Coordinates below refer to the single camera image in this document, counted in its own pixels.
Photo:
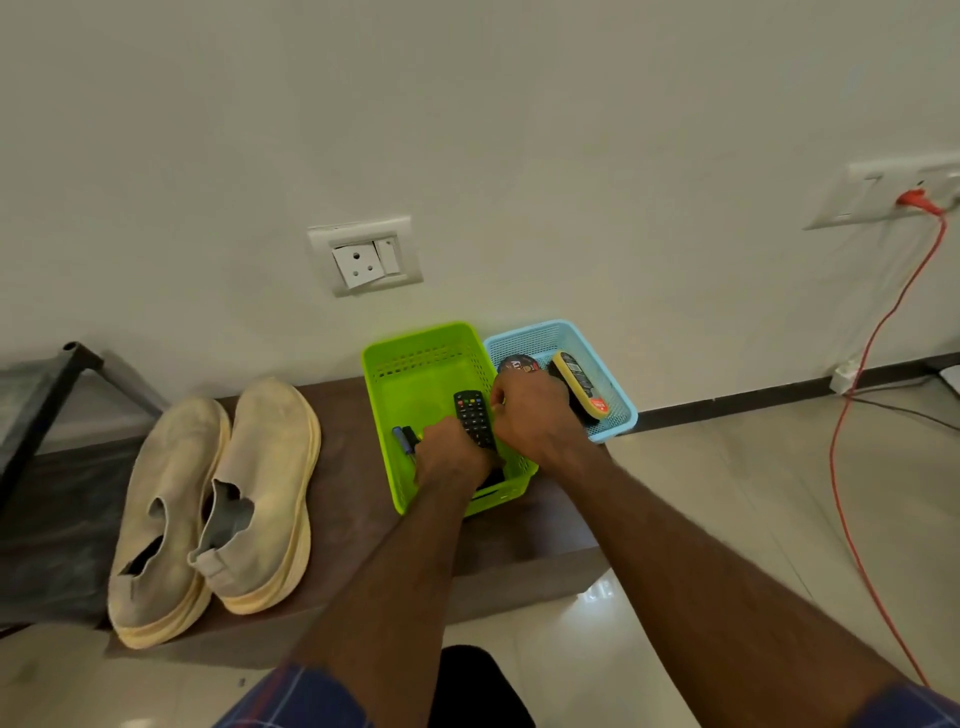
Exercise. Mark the person's left hand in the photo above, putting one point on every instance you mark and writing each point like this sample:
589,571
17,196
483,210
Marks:
450,461

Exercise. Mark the person's right hand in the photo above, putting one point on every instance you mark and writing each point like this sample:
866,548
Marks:
536,420

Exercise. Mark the person's right fingers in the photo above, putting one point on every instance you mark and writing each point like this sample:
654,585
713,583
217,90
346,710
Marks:
504,409

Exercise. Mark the person's left fingers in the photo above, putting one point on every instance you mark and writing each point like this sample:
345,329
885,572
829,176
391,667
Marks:
444,431

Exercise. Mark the black remote control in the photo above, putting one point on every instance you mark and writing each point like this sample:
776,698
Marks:
473,417

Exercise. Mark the person's right forearm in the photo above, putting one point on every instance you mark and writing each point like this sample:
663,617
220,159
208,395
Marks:
697,592

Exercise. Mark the person's left forearm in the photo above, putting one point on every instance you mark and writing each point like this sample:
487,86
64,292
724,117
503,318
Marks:
405,570

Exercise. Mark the black marker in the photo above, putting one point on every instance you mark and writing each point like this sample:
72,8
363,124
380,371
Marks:
410,439

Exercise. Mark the blue pen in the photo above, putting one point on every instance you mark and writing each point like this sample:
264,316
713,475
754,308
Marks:
400,439

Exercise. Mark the round shoe polish tin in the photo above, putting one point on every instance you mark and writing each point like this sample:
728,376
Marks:
519,364

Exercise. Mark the green plastic basket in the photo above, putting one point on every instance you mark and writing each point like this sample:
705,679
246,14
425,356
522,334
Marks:
409,390

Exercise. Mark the light blue plastic basket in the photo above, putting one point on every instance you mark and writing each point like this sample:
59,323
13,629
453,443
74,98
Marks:
525,339

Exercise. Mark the yellow and black shoe brush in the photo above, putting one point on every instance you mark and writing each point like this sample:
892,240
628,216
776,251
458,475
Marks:
579,384

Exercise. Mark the brown wooden bench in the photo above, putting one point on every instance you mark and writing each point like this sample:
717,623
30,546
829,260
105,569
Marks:
517,547

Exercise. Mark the beige slip-on shoe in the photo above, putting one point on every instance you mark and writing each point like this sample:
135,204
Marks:
262,487
169,517

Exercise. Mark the black trousers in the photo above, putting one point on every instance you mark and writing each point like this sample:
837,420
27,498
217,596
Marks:
480,690

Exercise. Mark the blue plaid shirt sleeve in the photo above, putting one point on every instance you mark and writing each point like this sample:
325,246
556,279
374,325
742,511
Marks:
911,709
300,701

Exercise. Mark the white power adapter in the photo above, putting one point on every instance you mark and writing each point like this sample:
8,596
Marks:
845,377

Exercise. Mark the black metal rack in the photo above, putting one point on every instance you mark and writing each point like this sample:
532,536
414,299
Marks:
30,405

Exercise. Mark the orange plug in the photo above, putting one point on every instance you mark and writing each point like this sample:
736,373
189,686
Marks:
916,199

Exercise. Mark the white wall socket plate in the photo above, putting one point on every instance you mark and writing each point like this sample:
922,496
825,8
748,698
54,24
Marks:
365,256

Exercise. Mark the white wall switch board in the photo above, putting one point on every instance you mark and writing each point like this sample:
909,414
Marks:
874,191

